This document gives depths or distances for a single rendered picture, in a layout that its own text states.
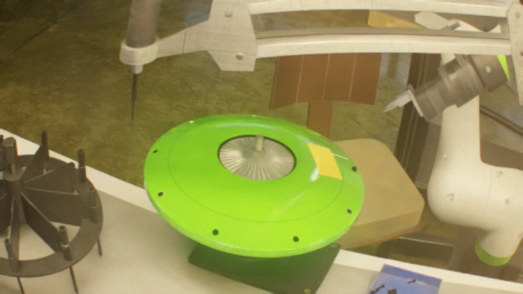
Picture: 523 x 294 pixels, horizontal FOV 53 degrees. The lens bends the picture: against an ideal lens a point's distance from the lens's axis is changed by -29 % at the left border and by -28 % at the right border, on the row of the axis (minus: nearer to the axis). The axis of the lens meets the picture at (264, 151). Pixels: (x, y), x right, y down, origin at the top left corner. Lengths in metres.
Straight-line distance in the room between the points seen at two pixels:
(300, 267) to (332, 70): 0.94
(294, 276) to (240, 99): 2.32
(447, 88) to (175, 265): 0.51
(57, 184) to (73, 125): 2.05
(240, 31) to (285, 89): 1.15
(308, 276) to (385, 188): 0.80
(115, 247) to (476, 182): 0.64
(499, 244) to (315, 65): 0.92
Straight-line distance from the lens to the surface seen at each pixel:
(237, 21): 0.69
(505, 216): 1.17
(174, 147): 0.98
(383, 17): 1.96
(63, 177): 1.03
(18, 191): 0.97
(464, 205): 1.14
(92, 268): 1.00
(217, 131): 1.00
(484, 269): 1.26
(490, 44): 0.73
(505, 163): 2.87
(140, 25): 0.72
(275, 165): 0.94
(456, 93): 1.00
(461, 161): 1.15
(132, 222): 1.09
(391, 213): 1.70
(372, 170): 1.84
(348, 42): 0.70
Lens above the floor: 1.62
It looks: 33 degrees down
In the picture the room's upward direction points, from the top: 9 degrees clockwise
